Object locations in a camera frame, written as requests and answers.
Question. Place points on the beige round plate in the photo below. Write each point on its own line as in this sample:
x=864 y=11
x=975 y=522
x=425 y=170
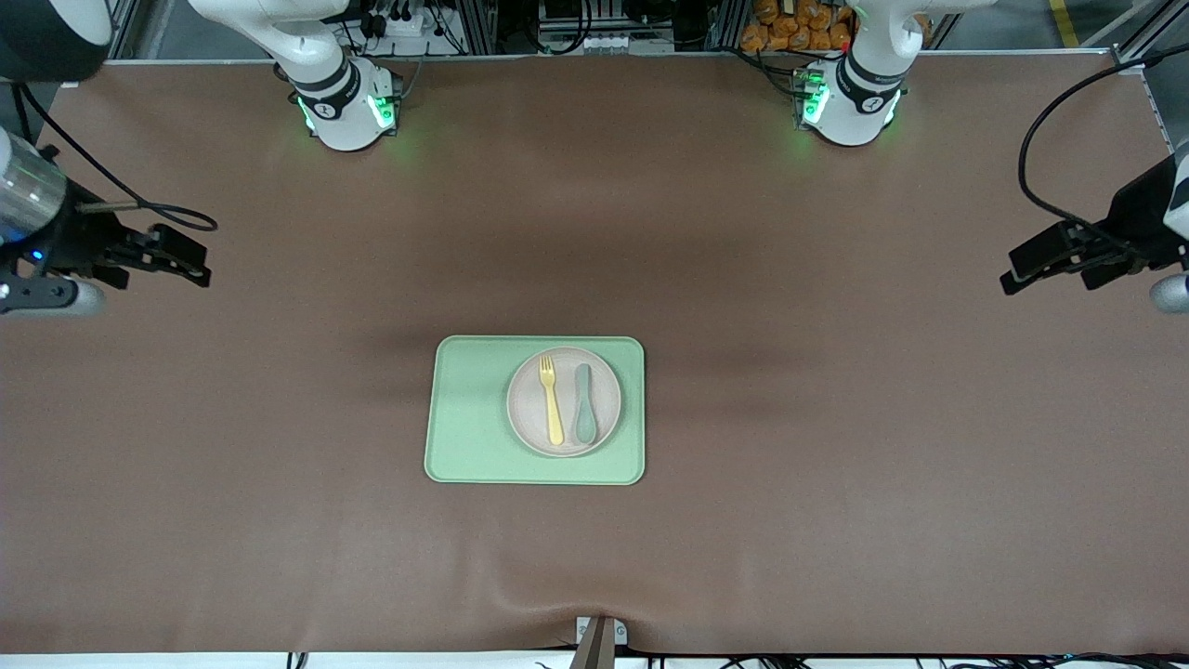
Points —
x=525 y=400

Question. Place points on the metal table edge bracket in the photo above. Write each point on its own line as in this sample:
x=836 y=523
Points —
x=599 y=641

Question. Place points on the light green rectangular tray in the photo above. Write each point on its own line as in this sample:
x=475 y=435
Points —
x=464 y=418

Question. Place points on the aluminium frame post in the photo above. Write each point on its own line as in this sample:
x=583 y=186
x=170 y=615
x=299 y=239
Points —
x=478 y=23
x=727 y=23

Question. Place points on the white long socket strip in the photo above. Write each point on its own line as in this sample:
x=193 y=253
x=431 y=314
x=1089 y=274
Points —
x=604 y=43

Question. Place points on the aluminium frame rail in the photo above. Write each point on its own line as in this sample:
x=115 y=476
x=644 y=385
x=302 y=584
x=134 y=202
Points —
x=125 y=28
x=1147 y=51

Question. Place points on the white power strip with plugs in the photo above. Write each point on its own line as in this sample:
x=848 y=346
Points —
x=404 y=23

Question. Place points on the yellow plastic fork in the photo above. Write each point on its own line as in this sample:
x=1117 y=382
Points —
x=554 y=413

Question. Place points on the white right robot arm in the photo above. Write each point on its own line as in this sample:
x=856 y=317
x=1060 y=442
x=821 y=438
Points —
x=325 y=84

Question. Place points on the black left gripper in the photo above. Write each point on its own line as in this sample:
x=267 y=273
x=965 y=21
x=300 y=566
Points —
x=1138 y=221

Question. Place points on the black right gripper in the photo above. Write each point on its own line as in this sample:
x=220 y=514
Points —
x=76 y=243

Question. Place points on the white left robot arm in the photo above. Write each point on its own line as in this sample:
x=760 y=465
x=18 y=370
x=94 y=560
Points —
x=855 y=102

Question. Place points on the brown table cover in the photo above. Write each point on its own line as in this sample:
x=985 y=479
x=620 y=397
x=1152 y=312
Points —
x=279 y=418

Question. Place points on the grey-green plastic spoon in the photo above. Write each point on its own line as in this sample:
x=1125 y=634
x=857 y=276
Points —
x=585 y=423

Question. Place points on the pile of orange items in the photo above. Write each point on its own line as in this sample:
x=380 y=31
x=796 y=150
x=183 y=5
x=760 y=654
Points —
x=790 y=32

